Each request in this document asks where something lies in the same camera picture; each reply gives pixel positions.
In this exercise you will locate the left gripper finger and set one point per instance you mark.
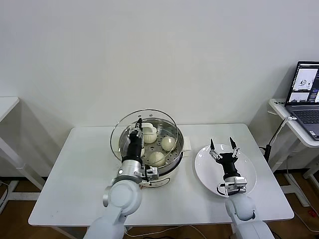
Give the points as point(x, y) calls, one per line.
point(132, 131)
point(139, 124)

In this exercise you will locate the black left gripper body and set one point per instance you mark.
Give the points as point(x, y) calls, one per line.
point(134, 147)

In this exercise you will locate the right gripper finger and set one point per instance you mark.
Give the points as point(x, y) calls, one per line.
point(212, 147)
point(233, 145)

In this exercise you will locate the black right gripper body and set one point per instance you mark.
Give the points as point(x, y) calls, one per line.
point(228, 164)

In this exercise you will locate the round glass pot lid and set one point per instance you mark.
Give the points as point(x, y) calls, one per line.
point(149, 127)

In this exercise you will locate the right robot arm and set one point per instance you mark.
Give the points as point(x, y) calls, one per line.
point(241, 209)

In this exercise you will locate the stainless steel steamer basket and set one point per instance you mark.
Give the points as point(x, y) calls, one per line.
point(174, 160)

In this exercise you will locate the white round plate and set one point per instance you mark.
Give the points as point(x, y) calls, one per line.
point(249, 171)

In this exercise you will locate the white electric cooker pot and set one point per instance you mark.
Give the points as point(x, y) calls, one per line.
point(165, 178)

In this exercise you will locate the white laptop side table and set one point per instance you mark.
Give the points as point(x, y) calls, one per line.
point(277, 105)

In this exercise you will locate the grey open laptop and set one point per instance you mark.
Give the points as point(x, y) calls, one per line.
point(305, 117)

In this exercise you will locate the small red floor object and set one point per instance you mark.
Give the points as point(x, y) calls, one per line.
point(311, 213)

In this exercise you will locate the white empty side table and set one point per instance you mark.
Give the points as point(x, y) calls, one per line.
point(7, 104)

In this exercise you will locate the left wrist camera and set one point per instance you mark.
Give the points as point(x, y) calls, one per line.
point(152, 173)

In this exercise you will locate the black cylindrical post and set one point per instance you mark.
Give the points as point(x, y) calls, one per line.
point(268, 153)

